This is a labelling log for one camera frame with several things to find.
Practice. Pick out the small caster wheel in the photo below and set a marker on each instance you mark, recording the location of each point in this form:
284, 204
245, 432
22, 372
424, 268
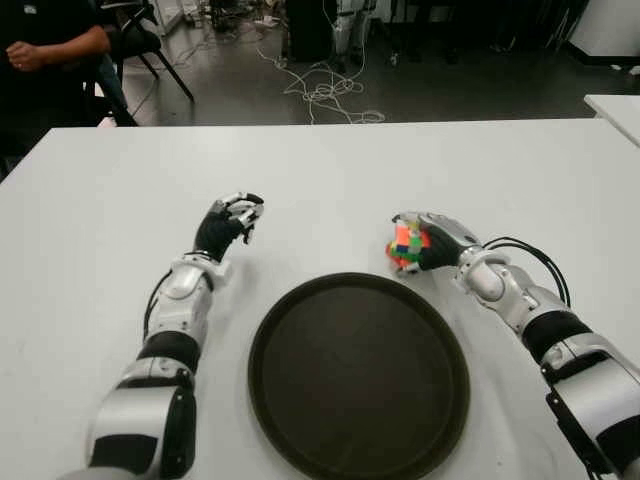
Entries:
395, 58

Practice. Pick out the white side table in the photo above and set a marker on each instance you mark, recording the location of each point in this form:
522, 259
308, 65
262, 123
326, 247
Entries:
617, 112

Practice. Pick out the multicoloured Rubik's cube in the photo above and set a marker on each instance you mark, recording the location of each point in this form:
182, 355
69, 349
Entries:
402, 245

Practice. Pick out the dark brown round plate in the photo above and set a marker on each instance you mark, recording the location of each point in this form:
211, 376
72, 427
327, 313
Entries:
360, 375

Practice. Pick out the seated person in black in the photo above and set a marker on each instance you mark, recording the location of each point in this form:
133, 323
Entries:
40, 100

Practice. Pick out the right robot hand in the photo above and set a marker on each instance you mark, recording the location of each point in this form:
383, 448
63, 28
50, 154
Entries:
445, 245

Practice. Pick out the person's bare hand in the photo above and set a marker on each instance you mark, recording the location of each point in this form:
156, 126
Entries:
25, 55

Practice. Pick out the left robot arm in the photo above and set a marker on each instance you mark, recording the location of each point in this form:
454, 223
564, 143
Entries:
180, 300

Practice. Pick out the person's bare forearm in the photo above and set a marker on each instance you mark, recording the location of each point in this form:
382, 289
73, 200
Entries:
70, 47

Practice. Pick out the white cabinet with black base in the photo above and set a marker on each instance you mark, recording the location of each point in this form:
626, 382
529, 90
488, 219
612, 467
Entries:
610, 25

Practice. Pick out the black folding chair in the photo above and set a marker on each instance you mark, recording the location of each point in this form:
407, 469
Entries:
150, 47

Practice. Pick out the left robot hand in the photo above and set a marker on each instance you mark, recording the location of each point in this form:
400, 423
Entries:
215, 232

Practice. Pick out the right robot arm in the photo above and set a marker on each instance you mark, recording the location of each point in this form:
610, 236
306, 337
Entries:
487, 280

